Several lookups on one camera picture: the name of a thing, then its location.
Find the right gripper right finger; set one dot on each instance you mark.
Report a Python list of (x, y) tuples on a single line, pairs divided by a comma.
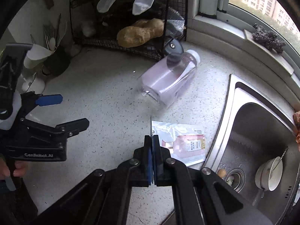
[(201, 196)]

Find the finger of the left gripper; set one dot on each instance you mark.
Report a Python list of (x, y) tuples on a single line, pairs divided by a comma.
[(72, 128), (33, 99)]

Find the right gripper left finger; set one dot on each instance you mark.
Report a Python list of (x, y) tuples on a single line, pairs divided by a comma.
[(103, 197)]

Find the white ceramic condiment jar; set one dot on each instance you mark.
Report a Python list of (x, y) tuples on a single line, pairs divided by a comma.
[(33, 84)]

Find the dark utensil holder cup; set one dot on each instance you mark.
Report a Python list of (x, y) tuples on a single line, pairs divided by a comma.
[(56, 63)]

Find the pink label sachet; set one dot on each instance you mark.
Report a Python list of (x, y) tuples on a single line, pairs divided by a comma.
[(185, 142)]

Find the stainless steel sink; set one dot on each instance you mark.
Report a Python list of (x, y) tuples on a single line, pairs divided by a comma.
[(252, 131)]

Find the white bowl in sink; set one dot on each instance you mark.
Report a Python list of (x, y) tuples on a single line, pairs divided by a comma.
[(269, 174)]

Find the garlic bulb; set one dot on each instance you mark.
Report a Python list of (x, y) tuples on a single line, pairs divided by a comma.
[(88, 28)]

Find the clear purple plastic bottle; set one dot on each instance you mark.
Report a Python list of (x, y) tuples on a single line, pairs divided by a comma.
[(168, 79)]

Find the ginger root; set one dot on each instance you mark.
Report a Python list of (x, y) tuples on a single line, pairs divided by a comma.
[(140, 32)]

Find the orange dish rag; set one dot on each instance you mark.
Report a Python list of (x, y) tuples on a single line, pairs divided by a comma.
[(296, 119)]

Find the steel wool scourer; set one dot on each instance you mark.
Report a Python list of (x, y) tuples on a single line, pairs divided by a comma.
[(268, 39)]

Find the black wire rack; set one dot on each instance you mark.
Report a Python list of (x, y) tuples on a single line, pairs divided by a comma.
[(107, 25)]

